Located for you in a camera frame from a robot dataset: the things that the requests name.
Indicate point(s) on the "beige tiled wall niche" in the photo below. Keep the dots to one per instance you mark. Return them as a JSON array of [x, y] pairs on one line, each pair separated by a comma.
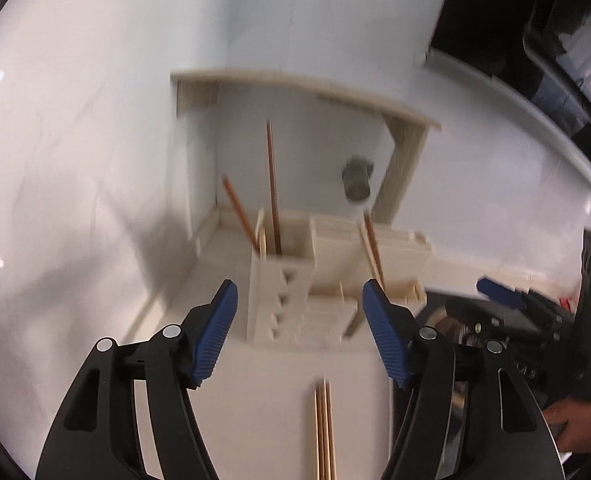
[[295, 80]]

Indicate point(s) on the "white plastic utensil holder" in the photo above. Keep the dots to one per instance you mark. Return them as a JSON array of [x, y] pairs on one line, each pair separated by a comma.
[[325, 305]]

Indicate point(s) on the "grey pipe valve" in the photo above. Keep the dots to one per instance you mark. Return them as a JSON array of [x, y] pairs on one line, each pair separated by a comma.
[[358, 180]]

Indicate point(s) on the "brown wooden chopstick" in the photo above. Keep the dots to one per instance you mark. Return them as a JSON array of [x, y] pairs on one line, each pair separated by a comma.
[[323, 430], [374, 245], [330, 435], [272, 185], [240, 212], [316, 435]]

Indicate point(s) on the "range hood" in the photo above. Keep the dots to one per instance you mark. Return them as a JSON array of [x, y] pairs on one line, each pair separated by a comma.
[[525, 20]]

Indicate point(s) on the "black glass gas stove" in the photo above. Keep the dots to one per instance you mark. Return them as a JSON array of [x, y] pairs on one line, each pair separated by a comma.
[[475, 310]]

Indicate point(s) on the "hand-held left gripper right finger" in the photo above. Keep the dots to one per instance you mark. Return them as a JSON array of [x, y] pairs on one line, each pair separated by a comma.
[[385, 332]]

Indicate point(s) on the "light bamboo chopstick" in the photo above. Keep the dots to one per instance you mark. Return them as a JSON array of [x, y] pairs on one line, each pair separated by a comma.
[[368, 252], [263, 242]]

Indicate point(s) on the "person's right hand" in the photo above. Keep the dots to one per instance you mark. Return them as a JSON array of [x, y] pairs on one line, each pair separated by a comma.
[[580, 420]]

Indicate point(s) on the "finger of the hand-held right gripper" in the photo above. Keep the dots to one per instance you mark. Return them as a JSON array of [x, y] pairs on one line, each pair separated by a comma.
[[525, 332], [500, 292]]

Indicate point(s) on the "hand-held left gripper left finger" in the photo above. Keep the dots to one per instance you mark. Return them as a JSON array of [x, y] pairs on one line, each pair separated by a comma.
[[218, 332]]

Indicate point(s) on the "round stove burner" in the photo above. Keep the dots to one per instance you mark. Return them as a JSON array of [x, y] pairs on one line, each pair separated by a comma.
[[450, 327]]

